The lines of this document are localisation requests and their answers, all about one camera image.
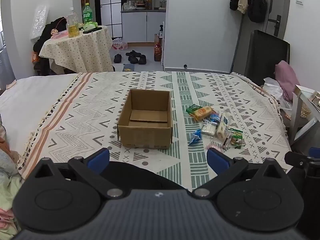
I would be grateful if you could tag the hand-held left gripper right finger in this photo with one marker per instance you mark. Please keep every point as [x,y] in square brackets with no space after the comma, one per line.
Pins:
[217,160]

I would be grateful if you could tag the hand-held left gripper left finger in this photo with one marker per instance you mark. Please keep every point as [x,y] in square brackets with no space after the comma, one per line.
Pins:
[98,160]

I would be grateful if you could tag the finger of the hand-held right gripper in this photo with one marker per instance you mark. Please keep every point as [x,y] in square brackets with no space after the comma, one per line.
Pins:
[296,158]

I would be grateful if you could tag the pink snack packet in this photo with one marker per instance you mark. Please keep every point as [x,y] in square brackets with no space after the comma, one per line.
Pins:
[214,146]

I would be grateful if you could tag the small brown stick packet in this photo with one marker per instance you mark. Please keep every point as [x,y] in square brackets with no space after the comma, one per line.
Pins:
[226,142]

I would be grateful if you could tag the green clear snack packet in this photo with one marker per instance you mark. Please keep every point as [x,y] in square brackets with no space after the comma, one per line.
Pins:
[237,137]

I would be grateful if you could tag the small blue snack packet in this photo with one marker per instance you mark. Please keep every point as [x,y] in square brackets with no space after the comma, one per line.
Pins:
[195,137]

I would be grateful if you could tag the clear white snack packet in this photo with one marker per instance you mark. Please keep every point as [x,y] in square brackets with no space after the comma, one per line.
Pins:
[208,129]

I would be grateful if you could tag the cream bread roll packet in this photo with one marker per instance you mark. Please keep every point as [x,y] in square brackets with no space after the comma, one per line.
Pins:
[223,126]

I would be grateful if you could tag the blue white snack packet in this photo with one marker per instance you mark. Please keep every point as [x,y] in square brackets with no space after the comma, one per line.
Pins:
[214,118]

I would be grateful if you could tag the orange biscuit packet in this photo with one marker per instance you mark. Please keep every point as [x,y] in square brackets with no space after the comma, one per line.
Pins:
[203,113]

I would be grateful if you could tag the cardboard box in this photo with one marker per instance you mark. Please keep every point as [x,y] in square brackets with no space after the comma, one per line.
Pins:
[145,132]

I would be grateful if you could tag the white side table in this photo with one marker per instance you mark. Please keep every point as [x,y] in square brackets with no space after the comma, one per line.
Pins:
[297,115]

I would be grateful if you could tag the white crumpled cloth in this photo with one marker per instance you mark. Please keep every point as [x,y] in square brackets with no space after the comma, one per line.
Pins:
[272,87]

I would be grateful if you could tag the pink pillow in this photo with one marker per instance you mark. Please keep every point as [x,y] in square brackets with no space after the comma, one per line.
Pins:
[287,80]

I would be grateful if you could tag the white bed sheet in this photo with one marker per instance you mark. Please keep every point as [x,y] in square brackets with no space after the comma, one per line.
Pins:
[30,100]

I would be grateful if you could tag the pile of pastel clothes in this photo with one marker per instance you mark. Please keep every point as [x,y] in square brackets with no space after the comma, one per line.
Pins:
[7,175]

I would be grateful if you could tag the black slipper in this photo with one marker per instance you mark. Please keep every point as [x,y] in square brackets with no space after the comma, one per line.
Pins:
[132,53]
[133,60]
[117,58]
[142,59]

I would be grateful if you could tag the black flat panel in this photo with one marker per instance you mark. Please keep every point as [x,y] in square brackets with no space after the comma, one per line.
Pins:
[265,55]

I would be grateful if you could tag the round table with cloth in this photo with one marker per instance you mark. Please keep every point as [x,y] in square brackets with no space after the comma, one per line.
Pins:
[75,52]

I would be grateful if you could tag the pink bottled water pack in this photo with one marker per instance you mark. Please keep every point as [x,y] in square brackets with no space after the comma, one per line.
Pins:
[120,44]

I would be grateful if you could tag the red fire extinguisher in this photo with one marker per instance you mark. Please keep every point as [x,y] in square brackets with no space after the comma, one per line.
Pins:
[157,52]

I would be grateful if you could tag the black tray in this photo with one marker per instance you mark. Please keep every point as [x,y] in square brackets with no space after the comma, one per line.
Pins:
[96,29]

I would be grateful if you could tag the pink cartoon toy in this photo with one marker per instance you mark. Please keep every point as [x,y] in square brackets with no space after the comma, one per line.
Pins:
[58,33]

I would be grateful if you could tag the green tissue pack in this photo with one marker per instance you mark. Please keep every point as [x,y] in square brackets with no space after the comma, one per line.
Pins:
[90,25]

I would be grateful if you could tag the clear bottle yellow liquid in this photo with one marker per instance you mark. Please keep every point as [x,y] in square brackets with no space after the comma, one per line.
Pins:
[73,26]

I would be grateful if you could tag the black clothing on chair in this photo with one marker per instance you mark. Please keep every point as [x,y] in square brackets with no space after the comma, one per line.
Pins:
[47,32]

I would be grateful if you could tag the white kitchen cabinet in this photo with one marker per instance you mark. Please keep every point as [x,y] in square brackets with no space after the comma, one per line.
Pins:
[140,26]

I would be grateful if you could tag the black spray bottle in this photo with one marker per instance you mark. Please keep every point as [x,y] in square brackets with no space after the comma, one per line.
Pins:
[161,31]

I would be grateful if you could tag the green soda bottle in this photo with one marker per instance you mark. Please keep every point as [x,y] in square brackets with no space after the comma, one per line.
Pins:
[87,15]

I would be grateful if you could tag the clear bubble wrap sheet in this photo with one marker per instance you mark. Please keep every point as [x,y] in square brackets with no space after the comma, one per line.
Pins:
[39,22]

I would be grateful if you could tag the frosted pane sliding door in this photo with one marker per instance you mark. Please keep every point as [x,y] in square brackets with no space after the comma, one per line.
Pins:
[110,7]

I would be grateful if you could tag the dark grey door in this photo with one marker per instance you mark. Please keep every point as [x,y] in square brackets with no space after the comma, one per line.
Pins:
[282,2]

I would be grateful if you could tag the hanging black bag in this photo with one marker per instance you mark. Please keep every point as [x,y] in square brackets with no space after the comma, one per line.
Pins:
[257,5]

